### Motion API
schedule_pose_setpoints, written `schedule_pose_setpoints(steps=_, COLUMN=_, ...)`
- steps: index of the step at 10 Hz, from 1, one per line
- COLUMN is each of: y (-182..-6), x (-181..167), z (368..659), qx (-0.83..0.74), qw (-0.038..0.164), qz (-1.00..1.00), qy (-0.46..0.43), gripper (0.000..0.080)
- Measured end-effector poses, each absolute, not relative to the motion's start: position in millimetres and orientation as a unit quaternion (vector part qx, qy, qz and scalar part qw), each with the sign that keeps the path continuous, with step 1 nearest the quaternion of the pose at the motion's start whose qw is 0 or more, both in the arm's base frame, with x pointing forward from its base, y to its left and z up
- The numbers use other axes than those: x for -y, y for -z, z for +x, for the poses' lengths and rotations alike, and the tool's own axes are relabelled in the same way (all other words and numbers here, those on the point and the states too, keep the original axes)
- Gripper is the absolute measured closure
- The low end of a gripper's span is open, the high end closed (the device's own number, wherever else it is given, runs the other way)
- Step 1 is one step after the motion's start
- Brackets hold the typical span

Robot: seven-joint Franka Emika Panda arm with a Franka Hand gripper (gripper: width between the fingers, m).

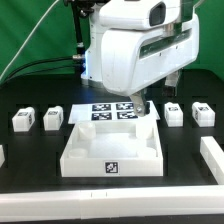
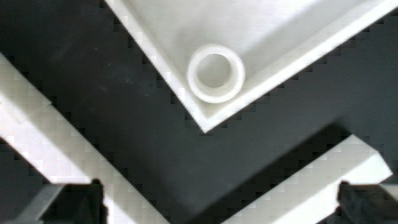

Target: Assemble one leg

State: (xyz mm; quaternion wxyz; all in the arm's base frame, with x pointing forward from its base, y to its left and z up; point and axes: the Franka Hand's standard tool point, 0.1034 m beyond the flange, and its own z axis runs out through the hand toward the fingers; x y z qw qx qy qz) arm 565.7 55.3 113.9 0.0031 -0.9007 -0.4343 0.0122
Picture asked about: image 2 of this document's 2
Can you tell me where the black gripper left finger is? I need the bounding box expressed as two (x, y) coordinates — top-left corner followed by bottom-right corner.
(12, 179), (108, 224)

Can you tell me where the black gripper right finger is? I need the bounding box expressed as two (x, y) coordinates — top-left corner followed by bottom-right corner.
(327, 182), (398, 224)

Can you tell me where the white L-shaped obstacle fence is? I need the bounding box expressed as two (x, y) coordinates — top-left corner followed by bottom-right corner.
(0, 54), (393, 224)

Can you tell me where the white square tabletop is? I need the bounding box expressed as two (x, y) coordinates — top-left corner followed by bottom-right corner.
(105, 0), (398, 131)

